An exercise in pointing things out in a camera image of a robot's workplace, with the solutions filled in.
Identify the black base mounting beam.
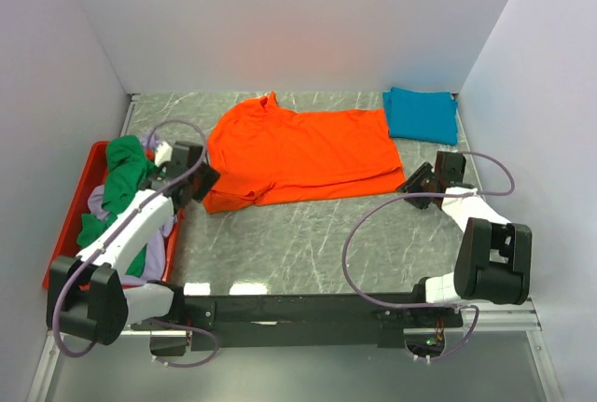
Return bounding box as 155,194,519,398
184,293,421,352

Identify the orange t shirt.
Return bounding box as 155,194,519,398
203,93,406,214

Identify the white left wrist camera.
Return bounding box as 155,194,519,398
153,141,174,167

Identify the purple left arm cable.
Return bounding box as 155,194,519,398
50,119,209,359

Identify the red plastic bin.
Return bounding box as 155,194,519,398
49,141,184,282

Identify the green t shirt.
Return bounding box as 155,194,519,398
76,134,160,277

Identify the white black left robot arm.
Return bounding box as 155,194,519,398
47,136,219,345

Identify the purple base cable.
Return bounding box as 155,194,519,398
153,320,220,369

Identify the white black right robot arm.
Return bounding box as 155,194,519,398
397,150,533,326

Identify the folded blue t shirt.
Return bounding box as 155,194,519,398
382,87,458,146

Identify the lavender t shirt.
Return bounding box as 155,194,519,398
87,130,181,286

